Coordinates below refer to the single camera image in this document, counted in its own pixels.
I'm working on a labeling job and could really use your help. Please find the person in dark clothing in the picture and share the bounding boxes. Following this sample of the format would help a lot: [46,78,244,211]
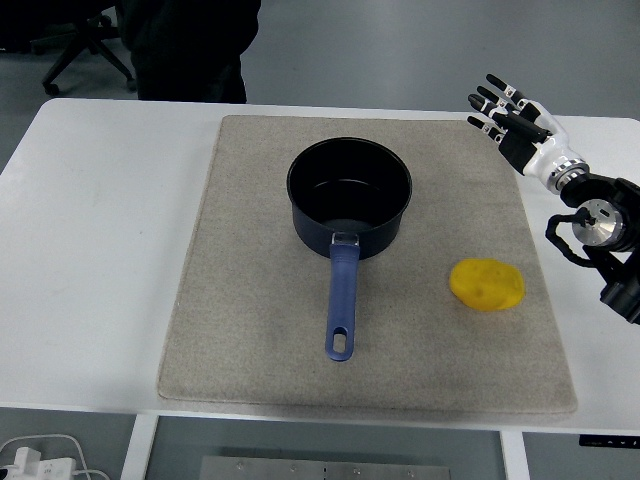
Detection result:
[117,0,263,105]

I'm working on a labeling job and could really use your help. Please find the white table leg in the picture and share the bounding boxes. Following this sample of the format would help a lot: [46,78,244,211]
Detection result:
[499,429,531,480]
[120,413,160,480]

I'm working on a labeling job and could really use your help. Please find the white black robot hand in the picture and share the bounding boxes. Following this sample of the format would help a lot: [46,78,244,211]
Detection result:
[467,73,586,180]

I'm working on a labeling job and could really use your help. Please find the yellow potato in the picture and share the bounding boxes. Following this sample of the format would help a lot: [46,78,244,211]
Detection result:
[448,257,526,312]

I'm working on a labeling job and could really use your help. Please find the white power adapter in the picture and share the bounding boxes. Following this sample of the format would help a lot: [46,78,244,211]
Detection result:
[0,446,76,480]

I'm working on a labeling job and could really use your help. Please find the blue pot with handle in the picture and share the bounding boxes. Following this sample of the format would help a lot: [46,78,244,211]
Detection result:
[286,137,414,362]

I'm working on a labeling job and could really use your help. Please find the beige fabric mat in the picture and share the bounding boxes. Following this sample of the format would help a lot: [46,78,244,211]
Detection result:
[156,114,579,415]

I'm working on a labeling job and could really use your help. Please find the white cable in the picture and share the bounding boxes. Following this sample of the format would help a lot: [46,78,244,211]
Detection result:
[0,433,124,480]

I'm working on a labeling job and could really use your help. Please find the grey metal plate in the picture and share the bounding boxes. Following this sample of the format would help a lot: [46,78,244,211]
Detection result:
[199,455,452,480]

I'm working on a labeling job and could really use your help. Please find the black office chair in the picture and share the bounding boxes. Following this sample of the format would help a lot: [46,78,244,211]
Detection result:
[29,12,137,96]

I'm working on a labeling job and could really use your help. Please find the black table control panel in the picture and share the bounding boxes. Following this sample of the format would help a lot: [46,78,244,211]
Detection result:
[578,435,640,448]

